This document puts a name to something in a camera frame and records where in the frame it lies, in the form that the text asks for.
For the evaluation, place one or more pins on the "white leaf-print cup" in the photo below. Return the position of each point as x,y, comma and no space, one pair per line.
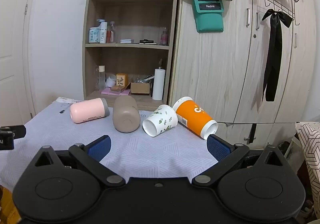
161,120

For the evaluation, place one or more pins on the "red liquid bottle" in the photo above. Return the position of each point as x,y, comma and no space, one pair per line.
111,35

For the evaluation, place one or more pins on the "clear bottle white cap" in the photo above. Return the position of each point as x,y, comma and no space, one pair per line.
102,80

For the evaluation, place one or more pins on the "small white cup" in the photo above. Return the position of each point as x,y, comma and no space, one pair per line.
110,81

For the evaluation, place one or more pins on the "pale blue patterned tablecloth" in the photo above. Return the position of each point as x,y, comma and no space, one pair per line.
150,150

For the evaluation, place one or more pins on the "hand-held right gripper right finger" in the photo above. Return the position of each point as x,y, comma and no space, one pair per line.
218,148

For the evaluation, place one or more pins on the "black ribbon bow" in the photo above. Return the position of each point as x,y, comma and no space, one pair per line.
273,46

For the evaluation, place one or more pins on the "small wooden box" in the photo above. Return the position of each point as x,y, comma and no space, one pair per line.
117,88

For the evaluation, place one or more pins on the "white plastic bag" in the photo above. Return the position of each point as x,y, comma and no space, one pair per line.
65,100

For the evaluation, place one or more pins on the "light wood wardrobe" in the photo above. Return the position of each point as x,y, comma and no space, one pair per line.
212,68

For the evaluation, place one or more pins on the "pink liquid bottle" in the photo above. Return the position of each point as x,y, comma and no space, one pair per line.
164,38

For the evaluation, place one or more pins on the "clear plastic bin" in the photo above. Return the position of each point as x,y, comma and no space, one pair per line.
295,153

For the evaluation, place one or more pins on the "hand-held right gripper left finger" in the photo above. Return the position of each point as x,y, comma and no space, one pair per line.
100,148

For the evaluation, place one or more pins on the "flat white box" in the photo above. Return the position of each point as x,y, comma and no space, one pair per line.
126,41

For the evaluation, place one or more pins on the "taupe cup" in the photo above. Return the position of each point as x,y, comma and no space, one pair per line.
126,113

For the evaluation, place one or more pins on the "white pump bottle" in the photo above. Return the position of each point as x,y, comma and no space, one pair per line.
103,33

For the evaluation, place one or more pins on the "pink cup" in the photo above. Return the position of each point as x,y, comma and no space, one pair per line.
87,111

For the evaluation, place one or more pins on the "yellow floral box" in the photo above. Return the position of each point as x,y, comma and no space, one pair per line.
122,80

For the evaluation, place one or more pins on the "teal label jar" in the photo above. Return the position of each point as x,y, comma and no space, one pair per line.
94,36

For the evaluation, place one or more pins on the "cardboard box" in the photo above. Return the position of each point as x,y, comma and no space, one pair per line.
140,88

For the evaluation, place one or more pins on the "yellow object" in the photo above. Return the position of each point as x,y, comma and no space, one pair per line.
6,205

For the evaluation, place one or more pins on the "flat black case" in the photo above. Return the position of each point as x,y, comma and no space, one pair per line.
148,42

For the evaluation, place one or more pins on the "pink pad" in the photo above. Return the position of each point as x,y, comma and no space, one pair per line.
110,92

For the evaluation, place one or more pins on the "geometric patterned fabric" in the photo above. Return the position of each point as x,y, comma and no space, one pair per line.
311,148

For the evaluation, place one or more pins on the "orange paper cup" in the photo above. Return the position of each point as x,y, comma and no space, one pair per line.
193,115

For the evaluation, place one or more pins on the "white door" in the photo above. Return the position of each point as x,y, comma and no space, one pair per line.
12,51

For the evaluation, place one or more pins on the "white paper roll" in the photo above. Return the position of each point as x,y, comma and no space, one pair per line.
158,85

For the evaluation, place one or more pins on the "teal pouch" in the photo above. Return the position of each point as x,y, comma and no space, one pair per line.
209,20

